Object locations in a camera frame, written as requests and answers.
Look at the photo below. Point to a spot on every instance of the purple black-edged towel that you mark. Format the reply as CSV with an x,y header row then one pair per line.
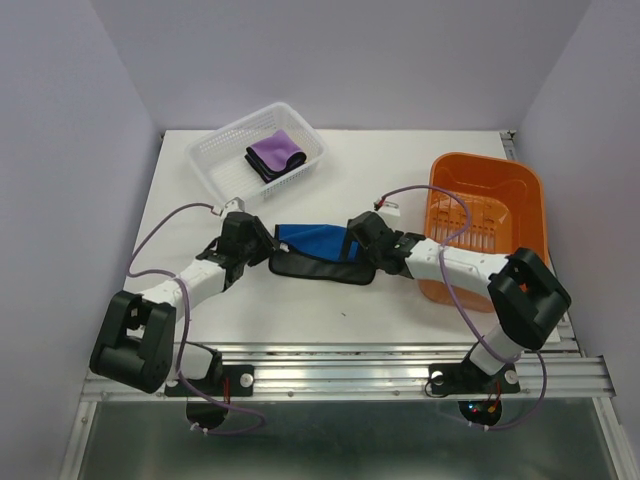
x,y
274,156

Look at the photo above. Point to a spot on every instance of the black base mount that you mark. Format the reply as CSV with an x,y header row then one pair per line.
x,y
213,386
481,394

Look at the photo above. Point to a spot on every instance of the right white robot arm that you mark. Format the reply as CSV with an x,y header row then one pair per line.
x,y
527,298

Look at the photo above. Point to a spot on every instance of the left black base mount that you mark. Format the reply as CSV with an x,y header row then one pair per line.
x,y
213,386

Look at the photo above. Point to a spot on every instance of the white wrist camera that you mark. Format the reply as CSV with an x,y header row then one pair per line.
x,y
388,211
232,206

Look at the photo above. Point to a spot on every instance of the aluminium mounting rail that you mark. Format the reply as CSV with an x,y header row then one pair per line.
x,y
398,372

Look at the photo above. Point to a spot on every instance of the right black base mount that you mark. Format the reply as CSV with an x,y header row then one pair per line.
x,y
481,394

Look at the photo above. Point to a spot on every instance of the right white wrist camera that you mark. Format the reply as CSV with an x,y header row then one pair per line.
x,y
388,211

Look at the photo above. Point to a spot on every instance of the orange plastic tub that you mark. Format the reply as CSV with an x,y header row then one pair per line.
x,y
506,201

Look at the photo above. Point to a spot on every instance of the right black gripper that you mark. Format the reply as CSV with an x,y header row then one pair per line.
x,y
398,233

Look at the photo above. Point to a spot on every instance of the white plastic basket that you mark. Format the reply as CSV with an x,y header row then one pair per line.
x,y
218,158

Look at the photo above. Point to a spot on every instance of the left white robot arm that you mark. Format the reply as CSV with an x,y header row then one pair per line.
x,y
135,344

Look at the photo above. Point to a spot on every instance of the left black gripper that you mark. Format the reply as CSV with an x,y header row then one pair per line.
x,y
266,242

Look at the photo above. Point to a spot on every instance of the blue towel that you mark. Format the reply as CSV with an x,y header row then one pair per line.
x,y
320,252

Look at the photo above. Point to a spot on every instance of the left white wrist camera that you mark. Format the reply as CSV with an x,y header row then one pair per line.
x,y
232,206

